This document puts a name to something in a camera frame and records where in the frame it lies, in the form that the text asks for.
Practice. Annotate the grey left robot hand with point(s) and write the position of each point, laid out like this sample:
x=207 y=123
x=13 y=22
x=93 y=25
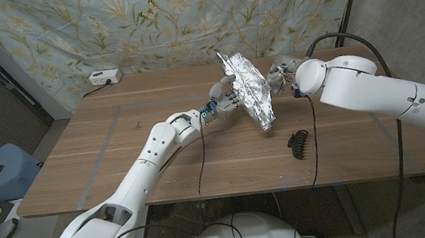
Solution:
x=222 y=99

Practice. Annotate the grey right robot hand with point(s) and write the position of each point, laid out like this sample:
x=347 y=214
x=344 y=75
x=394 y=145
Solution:
x=282 y=73

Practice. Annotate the aluminum foil roll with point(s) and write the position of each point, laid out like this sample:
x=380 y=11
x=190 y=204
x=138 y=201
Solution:
x=250 y=89

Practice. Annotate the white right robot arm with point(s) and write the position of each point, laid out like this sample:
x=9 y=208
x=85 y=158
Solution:
x=390 y=91

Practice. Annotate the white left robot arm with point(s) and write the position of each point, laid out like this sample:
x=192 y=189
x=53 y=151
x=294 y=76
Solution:
x=131 y=187

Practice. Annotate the black claw hair clip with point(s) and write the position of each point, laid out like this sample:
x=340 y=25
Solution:
x=299 y=144

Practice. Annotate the floral printed backdrop cloth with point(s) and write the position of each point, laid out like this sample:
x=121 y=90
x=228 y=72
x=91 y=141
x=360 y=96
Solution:
x=142 y=25

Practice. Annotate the white power outlet box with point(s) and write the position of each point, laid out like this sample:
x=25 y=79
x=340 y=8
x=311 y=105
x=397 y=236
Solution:
x=105 y=77

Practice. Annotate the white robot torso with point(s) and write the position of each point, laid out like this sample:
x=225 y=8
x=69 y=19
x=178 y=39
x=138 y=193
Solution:
x=246 y=235

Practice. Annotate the grey metal table leg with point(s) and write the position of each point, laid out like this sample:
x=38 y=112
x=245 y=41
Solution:
x=141 y=237
x=350 y=212

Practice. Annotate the blue plastic storage bin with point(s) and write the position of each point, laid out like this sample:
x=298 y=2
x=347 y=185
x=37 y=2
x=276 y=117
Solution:
x=2 y=179

